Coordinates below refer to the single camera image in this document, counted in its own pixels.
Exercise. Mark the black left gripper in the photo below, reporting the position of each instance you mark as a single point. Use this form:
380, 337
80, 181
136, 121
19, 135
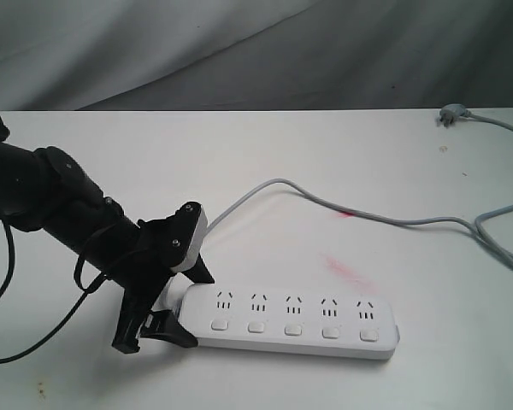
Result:
143, 274

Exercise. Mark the white five-socket power strip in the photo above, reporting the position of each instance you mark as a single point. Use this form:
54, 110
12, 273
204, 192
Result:
325, 322

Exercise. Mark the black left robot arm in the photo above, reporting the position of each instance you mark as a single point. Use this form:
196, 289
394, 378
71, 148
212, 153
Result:
46, 189

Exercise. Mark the grey backdrop cloth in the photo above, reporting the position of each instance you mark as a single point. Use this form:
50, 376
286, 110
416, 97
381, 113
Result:
254, 55

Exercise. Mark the grey wall plug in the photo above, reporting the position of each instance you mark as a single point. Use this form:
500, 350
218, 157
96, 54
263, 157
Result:
451, 113

